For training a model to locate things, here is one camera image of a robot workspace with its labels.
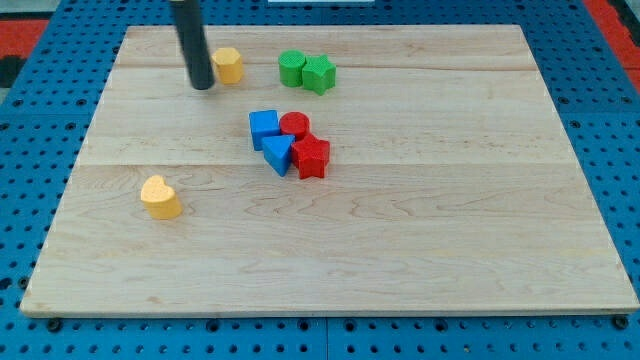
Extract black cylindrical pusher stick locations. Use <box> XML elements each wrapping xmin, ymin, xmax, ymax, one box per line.
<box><xmin>169</xmin><ymin>0</ymin><xmax>215</xmax><ymax>90</ymax></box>

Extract green circle block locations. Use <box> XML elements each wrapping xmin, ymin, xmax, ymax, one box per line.
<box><xmin>278</xmin><ymin>49</ymin><xmax>306</xmax><ymax>87</ymax></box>

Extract red circle block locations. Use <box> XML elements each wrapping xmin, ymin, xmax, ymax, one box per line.
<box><xmin>279</xmin><ymin>111</ymin><xmax>310</xmax><ymax>141</ymax></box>

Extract yellow heart block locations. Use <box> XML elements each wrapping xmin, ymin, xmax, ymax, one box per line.
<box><xmin>140</xmin><ymin>175</ymin><xmax>183</xmax><ymax>220</ymax></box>

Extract yellow hexagon block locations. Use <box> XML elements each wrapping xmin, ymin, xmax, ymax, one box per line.
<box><xmin>212</xmin><ymin>47</ymin><xmax>244</xmax><ymax>85</ymax></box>

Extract blue square block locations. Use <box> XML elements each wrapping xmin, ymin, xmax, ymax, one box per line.
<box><xmin>248</xmin><ymin>110</ymin><xmax>281</xmax><ymax>151</ymax></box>

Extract green star block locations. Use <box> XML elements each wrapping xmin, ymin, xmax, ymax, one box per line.
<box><xmin>302</xmin><ymin>54</ymin><xmax>336</xmax><ymax>95</ymax></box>

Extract blue triangle block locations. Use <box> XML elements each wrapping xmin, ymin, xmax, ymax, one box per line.
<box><xmin>262</xmin><ymin>135</ymin><xmax>295</xmax><ymax>177</ymax></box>

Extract red star block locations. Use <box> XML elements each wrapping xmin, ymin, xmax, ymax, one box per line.
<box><xmin>291</xmin><ymin>134</ymin><xmax>330</xmax><ymax>179</ymax></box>

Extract light wooden board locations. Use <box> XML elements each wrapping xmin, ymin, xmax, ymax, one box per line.
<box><xmin>21</xmin><ymin>25</ymin><xmax>639</xmax><ymax>318</ymax></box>

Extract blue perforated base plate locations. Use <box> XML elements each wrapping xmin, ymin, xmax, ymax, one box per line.
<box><xmin>1</xmin><ymin>0</ymin><xmax>639</xmax><ymax>359</ymax></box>

